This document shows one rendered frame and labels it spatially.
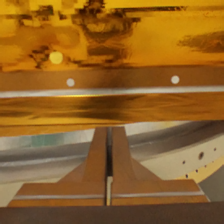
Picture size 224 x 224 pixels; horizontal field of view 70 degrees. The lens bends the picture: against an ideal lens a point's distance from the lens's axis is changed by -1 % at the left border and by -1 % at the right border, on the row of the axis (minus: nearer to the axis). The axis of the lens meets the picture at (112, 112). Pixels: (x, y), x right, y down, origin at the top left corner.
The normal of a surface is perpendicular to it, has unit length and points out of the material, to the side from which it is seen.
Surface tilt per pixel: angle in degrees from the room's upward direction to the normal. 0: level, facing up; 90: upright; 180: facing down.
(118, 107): 90
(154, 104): 90
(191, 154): 90
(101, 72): 91
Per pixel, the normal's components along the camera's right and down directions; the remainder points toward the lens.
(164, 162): 0.38, 0.22
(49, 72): 0.01, 0.27
